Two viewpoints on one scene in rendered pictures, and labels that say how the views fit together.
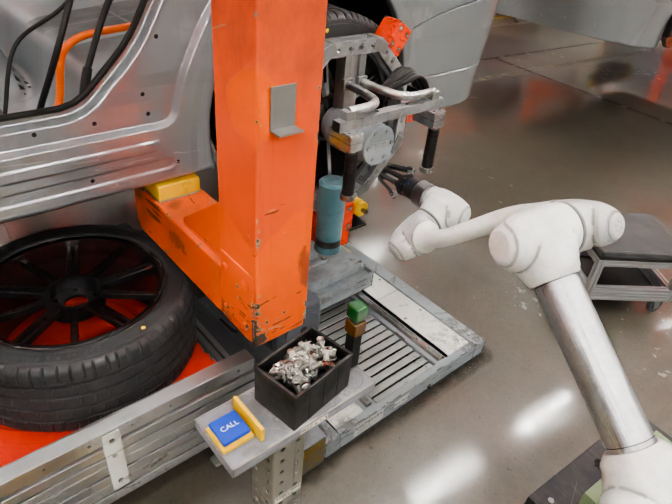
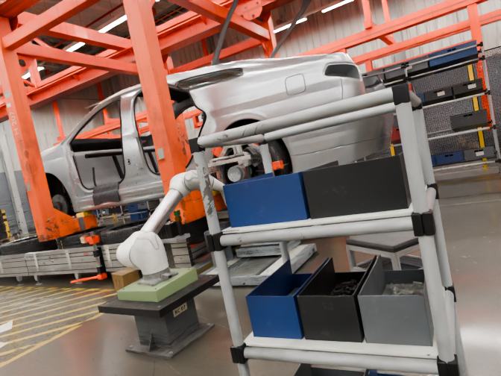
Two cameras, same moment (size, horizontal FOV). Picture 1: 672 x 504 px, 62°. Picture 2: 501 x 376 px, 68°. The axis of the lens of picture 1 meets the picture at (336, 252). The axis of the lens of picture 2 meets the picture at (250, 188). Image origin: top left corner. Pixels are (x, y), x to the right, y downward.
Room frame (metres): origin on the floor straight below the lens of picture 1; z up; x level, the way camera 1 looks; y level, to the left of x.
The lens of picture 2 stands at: (0.74, -3.11, 0.91)
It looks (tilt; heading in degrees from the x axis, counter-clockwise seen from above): 4 degrees down; 72
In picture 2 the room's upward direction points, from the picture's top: 11 degrees counter-clockwise
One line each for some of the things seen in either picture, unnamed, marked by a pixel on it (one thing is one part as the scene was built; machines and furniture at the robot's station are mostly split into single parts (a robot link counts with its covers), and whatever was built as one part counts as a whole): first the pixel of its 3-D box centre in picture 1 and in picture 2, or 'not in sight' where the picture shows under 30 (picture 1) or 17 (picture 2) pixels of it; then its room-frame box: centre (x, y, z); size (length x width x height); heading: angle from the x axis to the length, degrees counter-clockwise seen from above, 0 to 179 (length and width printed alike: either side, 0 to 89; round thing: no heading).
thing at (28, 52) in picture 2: not in sight; (106, 73); (0.79, 2.52, 2.55); 2.58 x 0.12 x 0.40; 44
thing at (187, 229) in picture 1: (198, 208); (202, 196); (1.37, 0.41, 0.69); 0.52 x 0.17 x 0.35; 44
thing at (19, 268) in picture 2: not in sight; (36, 260); (-0.63, 2.63, 0.20); 1.00 x 0.86 x 0.39; 134
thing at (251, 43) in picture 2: not in sight; (214, 57); (2.44, 2.76, 2.67); 1.77 x 0.10 x 0.12; 134
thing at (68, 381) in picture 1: (79, 315); (186, 228); (1.20, 0.73, 0.39); 0.66 x 0.66 x 0.24
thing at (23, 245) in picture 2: not in sight; (29, 247); (-0.70, 2.71, 0.39); 0.66 x 0.66 x 0.24
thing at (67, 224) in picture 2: not in sight; (72, 218); (0.04, 1.80, 0.69); 0.52 x 0.17 x 0.35; 44
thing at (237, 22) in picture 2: not in sight; (220, 24); (2.12, 1.12, 2.55); 2.58 x 0.12 x 0.40; 44
